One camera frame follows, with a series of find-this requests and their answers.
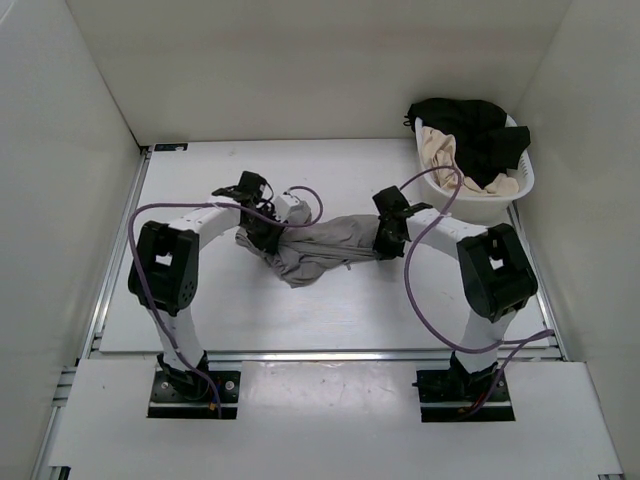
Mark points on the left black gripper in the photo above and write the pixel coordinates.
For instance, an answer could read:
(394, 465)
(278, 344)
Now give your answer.
(269, 241)

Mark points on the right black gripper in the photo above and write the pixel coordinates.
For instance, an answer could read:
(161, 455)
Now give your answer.
(381, 250)

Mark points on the grey trousers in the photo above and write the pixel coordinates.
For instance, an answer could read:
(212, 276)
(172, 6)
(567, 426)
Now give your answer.
(307, 250)

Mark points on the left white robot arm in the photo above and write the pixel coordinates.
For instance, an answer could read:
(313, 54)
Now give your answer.
(165, 269)

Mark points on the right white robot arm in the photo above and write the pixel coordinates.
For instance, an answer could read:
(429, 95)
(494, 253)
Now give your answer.
(497, 277)

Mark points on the white laundry basket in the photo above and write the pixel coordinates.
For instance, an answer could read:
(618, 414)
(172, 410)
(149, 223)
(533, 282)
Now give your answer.
(480, 208)

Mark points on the beige garment in basket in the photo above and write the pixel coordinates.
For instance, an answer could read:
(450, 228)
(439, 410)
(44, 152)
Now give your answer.
(438, 150)

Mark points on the dark label sticker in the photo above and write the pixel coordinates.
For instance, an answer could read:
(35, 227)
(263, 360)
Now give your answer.
(170, 147)

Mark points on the black garment in basket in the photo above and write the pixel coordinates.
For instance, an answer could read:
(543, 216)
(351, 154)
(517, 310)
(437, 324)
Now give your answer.
(485, 146)

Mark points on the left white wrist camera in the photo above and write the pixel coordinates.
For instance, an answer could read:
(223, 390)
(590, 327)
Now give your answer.
(288, 208)

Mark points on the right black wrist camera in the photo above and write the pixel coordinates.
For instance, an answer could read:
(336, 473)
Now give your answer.
(390, 201)

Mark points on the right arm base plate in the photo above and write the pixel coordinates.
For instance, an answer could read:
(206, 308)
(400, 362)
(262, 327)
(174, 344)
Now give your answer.
(444, 399)

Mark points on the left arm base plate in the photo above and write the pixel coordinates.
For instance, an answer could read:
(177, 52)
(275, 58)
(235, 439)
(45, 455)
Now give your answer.
(171, 400)

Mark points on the aluminium table frame rail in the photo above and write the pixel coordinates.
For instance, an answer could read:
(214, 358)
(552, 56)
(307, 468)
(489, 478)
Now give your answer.
(327, 391)

